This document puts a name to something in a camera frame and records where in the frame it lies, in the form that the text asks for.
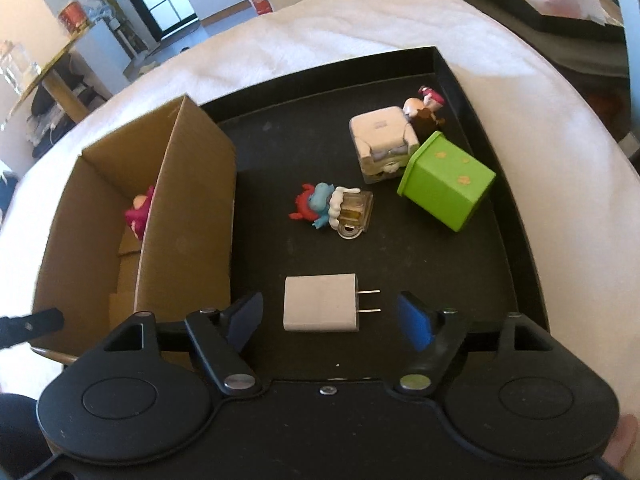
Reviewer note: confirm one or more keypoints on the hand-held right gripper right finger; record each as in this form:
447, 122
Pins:
415, 321

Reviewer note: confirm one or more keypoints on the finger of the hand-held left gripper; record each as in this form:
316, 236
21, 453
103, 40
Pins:
30, 327

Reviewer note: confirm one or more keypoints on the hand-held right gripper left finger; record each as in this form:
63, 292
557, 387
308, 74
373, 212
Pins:
247, 317

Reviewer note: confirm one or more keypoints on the white charger plug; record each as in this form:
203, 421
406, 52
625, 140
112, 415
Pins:
320, 302

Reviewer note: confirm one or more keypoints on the tan figurine toy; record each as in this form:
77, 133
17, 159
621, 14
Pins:
325, 205

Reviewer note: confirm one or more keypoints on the green cube box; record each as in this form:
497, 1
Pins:
440, 185

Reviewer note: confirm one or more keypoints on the cardboard box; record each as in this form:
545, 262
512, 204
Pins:
200, 185

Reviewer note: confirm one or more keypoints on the white cube toy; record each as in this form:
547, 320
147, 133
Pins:
380, 127

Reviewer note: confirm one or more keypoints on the small brown figurine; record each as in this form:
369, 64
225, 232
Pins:
416, 107

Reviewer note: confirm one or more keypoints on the pink plush toy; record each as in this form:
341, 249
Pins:
137, 215

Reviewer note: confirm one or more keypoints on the round table with yellow leg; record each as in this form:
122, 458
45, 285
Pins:
65, 95

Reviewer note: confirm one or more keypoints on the clear glass container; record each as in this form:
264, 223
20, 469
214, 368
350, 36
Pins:
17, 67

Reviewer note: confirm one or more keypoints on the red can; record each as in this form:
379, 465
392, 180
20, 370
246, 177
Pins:
74, 14

